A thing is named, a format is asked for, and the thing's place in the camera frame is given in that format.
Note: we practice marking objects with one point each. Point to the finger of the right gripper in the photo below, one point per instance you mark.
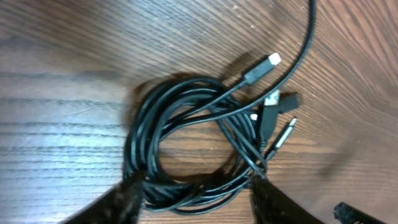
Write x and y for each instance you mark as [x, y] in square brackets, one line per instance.
[347, 214]

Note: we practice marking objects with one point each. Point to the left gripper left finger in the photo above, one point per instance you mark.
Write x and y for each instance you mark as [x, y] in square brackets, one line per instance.
[121, 205]

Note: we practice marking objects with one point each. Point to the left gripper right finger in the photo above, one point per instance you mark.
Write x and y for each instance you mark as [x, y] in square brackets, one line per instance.
[271, 206]

